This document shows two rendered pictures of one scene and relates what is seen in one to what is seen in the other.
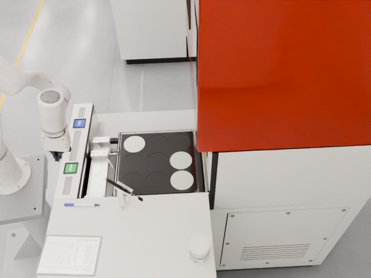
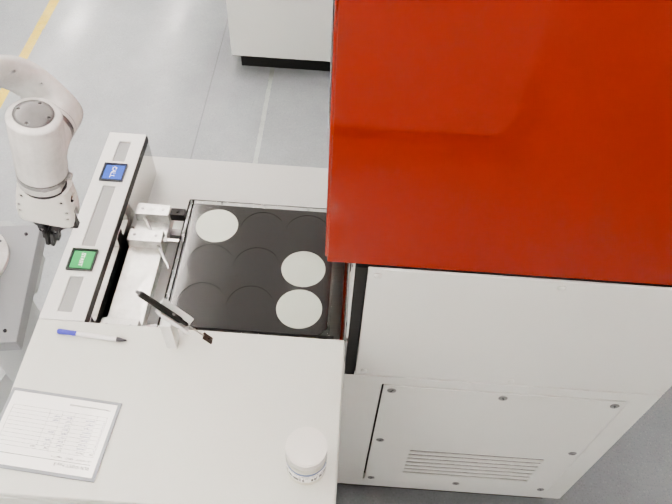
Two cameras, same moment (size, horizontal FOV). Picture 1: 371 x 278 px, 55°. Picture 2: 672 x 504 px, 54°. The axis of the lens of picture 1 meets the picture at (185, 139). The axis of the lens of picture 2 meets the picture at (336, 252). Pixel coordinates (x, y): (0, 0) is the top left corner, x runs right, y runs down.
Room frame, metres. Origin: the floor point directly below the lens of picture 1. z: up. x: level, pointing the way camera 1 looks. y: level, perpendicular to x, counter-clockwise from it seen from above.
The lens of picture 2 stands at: (0.10, -0.08, 2.14)
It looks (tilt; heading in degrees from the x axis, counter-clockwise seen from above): 53 degrees down; 2
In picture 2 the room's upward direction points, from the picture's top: 3 degrees clockwise
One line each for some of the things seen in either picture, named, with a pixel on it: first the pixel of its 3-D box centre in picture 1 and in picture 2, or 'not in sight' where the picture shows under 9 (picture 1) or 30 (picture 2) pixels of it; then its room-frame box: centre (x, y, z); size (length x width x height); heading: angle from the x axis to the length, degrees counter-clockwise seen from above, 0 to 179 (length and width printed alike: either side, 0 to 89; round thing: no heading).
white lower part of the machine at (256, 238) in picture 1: (258, 180); (458, 321); (1.18, -0.43, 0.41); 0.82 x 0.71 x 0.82; 2
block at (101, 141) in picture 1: (101, 141); (153, 212); (1.10, 0.40, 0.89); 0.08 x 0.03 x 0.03; 92
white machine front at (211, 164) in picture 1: (203, 110); (359, 174); (1.17, -0.09, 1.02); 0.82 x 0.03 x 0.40; 2
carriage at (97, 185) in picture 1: (99, 171); (141, 272); (0.94, 0.40, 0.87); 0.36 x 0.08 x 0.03; 2
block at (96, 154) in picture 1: (99, 154); (146, 238); (1.02, 0.40, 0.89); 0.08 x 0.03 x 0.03; 92
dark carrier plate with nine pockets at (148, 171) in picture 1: (157, 161); (256, 265); (0.97, 0.13, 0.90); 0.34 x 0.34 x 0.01; 2
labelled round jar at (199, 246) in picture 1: (199, 250); (306, 456); (0.50, -0.04, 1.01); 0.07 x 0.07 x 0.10
